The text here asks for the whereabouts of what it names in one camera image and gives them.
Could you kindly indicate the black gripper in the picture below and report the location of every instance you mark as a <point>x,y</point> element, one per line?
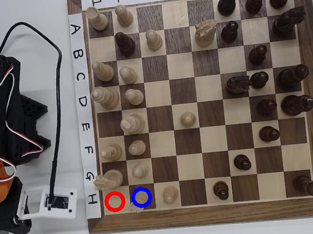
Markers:
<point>9,227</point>

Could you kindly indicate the light wooden rook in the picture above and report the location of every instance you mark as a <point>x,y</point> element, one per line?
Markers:
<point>141,199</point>
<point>98,19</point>

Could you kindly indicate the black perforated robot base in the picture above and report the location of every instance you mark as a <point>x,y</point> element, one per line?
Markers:
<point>35,108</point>

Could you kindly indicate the black and orange robot arm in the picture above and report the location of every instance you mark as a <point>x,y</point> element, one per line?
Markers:
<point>8,111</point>

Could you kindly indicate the light wooden knight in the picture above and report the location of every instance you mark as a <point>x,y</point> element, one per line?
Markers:
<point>110,178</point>
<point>205,33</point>

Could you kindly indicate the light wooden bishop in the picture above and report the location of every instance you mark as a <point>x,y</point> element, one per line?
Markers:
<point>111,152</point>
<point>102,71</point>

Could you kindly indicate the light wooden pawn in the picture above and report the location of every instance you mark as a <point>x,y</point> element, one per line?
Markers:
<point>128,75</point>
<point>188,119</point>
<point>123,14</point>
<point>170,195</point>
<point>154,39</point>
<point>134,97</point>
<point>140,170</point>
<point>137,147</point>

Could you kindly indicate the light wooden queen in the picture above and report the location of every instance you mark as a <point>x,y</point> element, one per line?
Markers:
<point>104,97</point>

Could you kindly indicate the light wooden king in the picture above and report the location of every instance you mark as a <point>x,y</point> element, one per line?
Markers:
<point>132,123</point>

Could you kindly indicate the white letter paper strip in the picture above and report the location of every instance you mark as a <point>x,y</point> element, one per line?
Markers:
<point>76,41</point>

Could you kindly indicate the wooden chessboard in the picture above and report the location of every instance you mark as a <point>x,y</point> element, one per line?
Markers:
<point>213,215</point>

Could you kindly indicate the black pawn at B2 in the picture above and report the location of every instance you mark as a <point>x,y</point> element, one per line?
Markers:
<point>125,43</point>

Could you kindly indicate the dark wooden pawn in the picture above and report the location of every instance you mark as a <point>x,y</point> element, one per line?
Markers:
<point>230,31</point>
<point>221,190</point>
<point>242,162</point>
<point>259,79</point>
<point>257,54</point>
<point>267,106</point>
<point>255,0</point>
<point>269,133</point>

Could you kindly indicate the dark wooden knight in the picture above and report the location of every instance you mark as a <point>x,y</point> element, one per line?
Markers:
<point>237,84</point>
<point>288,21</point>

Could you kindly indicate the dark wooden bishop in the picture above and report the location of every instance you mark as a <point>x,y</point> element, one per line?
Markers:
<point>226,1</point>

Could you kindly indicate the dark wooden king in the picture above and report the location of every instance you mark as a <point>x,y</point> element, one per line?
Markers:
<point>297,104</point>

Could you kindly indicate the dark wooden queen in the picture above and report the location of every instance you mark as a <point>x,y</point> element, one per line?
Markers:
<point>293,76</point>

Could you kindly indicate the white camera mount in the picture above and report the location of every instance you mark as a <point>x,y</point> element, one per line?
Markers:
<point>65,209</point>

